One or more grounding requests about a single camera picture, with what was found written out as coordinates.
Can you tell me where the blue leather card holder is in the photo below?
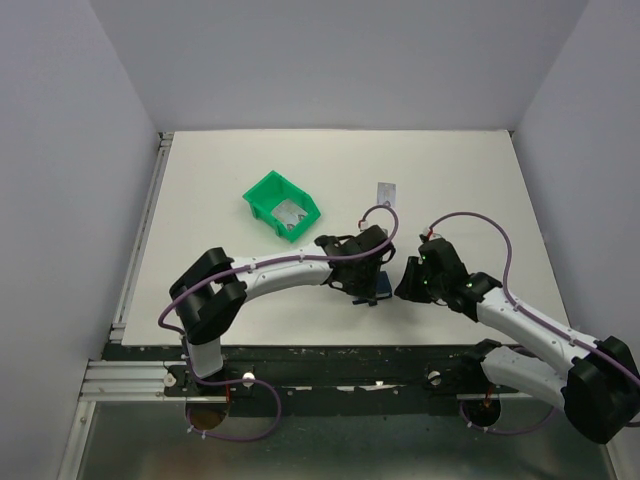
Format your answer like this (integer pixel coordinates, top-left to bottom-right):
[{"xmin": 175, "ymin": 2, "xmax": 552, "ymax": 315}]
[{"xmin": 376, "ymin": 271, "xmax": 393, "ymax": 300}]

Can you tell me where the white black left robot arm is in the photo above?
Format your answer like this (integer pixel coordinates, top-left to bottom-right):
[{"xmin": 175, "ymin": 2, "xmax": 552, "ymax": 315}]
[{"xmin": 169, "ymin": 225, "xmax": 396, "ymax": 395}]

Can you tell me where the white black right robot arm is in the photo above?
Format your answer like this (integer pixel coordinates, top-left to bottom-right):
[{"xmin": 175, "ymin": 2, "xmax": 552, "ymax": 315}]
[{"xmin": 395, "ymin": 236, "xmax": 639, "ymax": 444}]

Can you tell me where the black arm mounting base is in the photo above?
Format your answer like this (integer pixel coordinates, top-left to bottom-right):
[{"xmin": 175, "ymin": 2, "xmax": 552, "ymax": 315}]
[{"xmin": 164, "ymin": 341, "xmax": 531, "ymax": 419}]

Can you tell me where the silver card on table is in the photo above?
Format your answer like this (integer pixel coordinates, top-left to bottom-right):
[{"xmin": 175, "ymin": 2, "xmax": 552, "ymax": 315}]
[{"xmin": 376, "ymin": 182, "xmax": 397, "ymax": 208}]

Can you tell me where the green plastic bin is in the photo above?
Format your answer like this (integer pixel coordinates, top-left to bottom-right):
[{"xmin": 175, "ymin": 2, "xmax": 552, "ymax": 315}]
[{"xmin": 243, "ymin": 170, "xmax": 321, "ymax": 243}]

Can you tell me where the aluminium table edge rail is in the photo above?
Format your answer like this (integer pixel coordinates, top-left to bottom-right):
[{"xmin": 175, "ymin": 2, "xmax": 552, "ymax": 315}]
[{"xmin": 107, "ymin": 132, "xmax": 175, "ymax": 344}]

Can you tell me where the aluminium front frame rail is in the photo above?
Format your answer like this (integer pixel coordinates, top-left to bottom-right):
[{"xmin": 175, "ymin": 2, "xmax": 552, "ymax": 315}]
[{"xmin": 54, "ymin": 357, "xmax": 191, "ymax": 480}]

